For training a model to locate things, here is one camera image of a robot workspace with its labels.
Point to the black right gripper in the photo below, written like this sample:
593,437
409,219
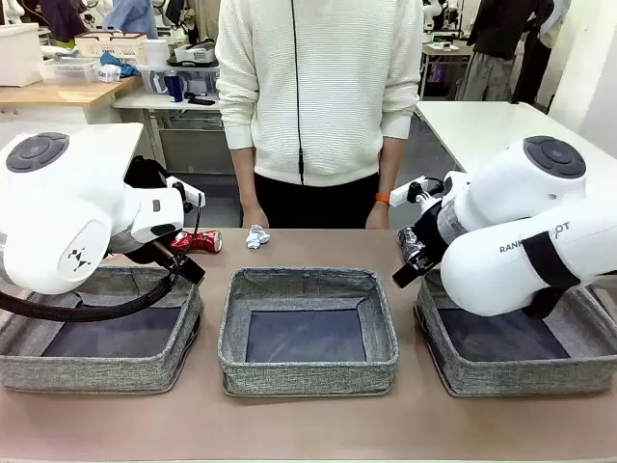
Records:
431,236

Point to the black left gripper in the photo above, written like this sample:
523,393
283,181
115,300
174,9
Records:
193,275

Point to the crushed black blue can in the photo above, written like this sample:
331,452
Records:
410,243

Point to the crushed red can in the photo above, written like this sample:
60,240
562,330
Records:
202,239

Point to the white paper ball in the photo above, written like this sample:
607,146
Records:
258,237

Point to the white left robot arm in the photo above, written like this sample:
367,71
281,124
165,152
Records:
58,217

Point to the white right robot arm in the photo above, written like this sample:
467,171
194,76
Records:
506,217

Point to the person's left forearm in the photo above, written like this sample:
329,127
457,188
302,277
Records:
385,164

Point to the person's right forearm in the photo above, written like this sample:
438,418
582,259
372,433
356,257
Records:
246,178

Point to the person's left hand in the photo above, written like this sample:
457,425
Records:
377,217

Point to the person's right hand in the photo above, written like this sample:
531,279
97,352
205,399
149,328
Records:
254,218

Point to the orange wrist watch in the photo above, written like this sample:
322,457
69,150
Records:
383,198

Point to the black trousers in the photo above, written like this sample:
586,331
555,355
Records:
318,207

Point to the black backpack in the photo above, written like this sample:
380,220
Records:
144,171

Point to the grey fabric basket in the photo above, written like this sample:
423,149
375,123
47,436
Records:
308,376
520,376
96,373

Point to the large white table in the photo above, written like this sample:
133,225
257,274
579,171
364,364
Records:
482,125

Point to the black remote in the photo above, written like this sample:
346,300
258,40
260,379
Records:
200,100

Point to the white table with shelf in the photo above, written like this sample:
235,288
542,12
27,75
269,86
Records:
144,102

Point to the dark blue bottle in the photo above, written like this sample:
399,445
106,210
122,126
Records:
174,89

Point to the white knit sweater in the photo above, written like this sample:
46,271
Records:
337,96

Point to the clear plastic storage bin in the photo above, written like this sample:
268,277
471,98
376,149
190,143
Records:
202,79

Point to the grey hanging trousers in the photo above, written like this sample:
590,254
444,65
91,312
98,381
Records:
487,77

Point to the small white labelled box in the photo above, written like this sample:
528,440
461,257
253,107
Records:
108,74

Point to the blue cloth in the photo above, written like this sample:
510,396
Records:
125,67

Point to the white and black headset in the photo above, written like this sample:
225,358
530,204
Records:
193,55

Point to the white paper roll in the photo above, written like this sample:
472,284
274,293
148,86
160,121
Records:
156,53

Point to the wooden table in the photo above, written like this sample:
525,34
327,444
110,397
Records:
48,94

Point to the background work table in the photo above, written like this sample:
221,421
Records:
446,48

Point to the long black hanging garment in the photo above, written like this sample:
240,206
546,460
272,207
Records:
530,72

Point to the beige crate with brown rim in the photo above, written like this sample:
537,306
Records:
111,48

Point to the background person in blue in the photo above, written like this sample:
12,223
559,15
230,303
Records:
130,17

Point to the small white background robot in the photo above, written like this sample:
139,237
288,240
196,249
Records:
434,12

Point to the black hanging top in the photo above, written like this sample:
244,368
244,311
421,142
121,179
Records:
501,24

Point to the white storage box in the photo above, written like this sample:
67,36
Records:
19,58

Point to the background person in jacket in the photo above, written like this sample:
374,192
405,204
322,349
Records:
62,19

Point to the light blue hanging garment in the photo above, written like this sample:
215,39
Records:
554,24

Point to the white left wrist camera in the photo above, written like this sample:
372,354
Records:
190,193

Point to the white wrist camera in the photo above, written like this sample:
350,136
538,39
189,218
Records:
190,193
402,194

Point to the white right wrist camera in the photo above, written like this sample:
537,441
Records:
402,194

